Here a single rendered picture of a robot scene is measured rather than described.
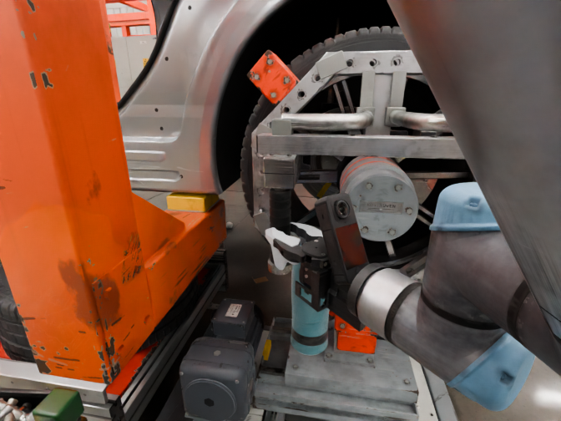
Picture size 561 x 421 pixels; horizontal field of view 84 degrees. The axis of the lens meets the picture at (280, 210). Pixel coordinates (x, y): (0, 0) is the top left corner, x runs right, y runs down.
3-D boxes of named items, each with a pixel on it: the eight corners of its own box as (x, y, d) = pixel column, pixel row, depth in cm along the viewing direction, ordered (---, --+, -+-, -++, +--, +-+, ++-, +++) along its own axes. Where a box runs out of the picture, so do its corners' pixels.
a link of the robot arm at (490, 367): (552, 318, 27) (526, 391, 30) (432, 266, 36) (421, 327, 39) (515, 359, 23) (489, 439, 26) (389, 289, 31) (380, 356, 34)
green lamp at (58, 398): (86, 410, 44) (80, 389, 43) (63, 438, 41) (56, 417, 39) (62, 406, 45) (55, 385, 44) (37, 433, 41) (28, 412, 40)
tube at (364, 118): (372, 127, 65) (377, 71, 61) (386, 138, 47) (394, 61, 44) (288, 125, 68) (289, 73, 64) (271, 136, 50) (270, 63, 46)
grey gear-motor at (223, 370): (275, 354, 124) (275, 277, 112) (247, 472, 85) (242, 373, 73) (231, 348, 127) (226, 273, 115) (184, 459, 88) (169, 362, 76)
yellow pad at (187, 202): (219, 200, 115) (219, 187, 114) (205, 213, 102) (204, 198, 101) (184, 198, 117) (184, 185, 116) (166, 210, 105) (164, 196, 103)
